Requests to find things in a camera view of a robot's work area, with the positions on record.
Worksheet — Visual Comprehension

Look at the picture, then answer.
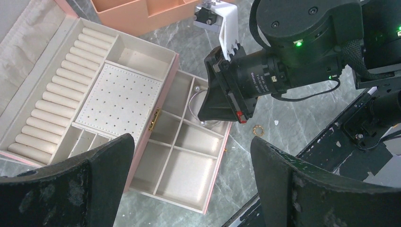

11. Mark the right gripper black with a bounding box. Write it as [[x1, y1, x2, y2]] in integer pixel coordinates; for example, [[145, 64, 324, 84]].
[[197, 47, 288, 122]]

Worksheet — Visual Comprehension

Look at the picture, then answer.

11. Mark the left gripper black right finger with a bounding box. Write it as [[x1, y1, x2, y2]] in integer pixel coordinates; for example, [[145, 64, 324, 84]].
[[250, 137, 401, 227]]

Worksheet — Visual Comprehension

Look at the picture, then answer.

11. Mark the silver pearl bracelet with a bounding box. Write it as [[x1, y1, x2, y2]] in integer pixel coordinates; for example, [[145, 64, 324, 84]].
[[188, 86, 221, 127]]

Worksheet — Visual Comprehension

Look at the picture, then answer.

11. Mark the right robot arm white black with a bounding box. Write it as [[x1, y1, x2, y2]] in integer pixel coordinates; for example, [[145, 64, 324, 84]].
[[194, 0, 401, 123]]

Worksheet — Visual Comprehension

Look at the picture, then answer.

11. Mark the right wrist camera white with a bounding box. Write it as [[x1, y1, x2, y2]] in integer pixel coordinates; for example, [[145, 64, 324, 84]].
[[193, 0, 239, 61]]

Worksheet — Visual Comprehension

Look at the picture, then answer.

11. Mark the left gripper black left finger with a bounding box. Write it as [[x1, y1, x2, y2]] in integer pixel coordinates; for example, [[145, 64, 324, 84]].
[[0, 133, 135, 227]]

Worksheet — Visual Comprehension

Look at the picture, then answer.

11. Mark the pink jewelry box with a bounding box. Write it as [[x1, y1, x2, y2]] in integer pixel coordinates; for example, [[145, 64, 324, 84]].
[[0, 0, 231, 214]]

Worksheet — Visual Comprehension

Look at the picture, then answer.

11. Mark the orange desk file organizer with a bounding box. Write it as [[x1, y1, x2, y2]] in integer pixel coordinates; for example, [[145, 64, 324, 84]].
[[91, 0, 200, 36]]

